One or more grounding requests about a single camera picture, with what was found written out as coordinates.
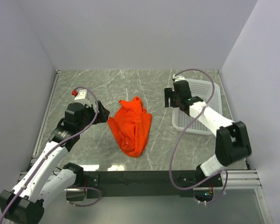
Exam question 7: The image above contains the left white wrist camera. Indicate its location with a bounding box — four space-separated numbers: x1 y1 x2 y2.
71 89 90 104

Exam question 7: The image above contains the aluminium rail frame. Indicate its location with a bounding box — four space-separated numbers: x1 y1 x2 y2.
12 72 261 200

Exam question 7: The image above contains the white plastic mesh basket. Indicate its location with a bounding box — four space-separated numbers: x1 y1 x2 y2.
172 78 222 136

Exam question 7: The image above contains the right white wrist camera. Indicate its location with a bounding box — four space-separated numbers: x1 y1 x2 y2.
172 74 185 82

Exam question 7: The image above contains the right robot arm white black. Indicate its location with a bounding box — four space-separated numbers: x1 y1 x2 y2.
164 77 252 190

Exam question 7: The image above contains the orange t shirt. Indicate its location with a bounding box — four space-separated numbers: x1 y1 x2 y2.
107 96 152 158

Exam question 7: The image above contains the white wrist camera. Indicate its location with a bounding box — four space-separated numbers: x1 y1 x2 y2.
172 74 185 82
71 89 90 104

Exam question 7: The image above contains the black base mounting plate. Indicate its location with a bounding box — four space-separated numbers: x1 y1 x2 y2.
84 170 223 197

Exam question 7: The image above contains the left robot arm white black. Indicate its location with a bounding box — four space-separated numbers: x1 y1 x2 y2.
0 100 110 224

